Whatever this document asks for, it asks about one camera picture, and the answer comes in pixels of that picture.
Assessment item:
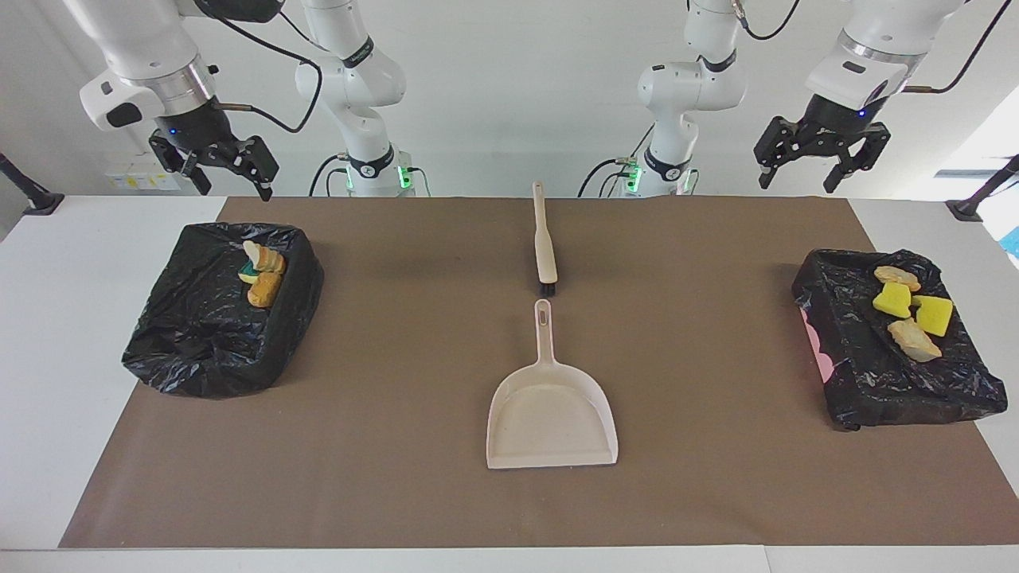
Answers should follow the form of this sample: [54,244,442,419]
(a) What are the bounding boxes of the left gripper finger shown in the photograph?
[754,115,809,190]
[822,123,892,194]

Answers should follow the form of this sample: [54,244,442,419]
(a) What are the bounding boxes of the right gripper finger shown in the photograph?
[149,131,213,196]
[229,135,280,201]

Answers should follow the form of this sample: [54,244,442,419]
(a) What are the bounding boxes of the golden croissant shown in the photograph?
[243,240,287,275]

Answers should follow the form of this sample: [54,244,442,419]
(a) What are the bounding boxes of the brown bread roll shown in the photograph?
[247,272,283,309]

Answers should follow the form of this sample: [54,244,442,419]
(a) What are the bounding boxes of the pale dumpling shaped bread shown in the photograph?
[873,266,922,292]

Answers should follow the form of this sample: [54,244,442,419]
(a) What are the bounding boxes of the yellow sponge piece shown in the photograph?
[873,282,912,319]
[912,295,954,337]

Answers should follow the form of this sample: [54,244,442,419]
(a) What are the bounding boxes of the striped croissant bread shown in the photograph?
[888,318,943,364]

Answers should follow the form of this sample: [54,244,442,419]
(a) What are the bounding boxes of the beige hand brush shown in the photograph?
[532,181,558,298]

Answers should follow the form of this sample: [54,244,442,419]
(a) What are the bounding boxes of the beige plastic dustpan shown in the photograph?
[486,298,619,470]

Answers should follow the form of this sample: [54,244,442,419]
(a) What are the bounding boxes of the black bag lined pink bin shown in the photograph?
[791,248,1009,431]

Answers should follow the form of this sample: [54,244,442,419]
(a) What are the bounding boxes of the brown table mat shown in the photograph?
[58,197,1019,549]

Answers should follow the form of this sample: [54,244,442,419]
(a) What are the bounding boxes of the white wall socket box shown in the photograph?
[103,153,182,192]

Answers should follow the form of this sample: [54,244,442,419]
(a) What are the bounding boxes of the black base power cable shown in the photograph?
[579,126,642,197]
[309,154,351,197]

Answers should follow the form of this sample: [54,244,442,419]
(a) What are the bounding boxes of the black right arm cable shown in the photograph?
[195,0,323,134]

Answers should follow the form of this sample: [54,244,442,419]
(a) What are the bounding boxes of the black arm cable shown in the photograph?
[195,0,323,134]
[736,0,1016,95]

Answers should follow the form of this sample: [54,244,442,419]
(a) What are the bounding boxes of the black camera stand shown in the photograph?
[0,153,66,217]
[946,155,1019,222]

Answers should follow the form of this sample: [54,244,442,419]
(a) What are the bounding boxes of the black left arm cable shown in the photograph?
[736,0,1016,95]

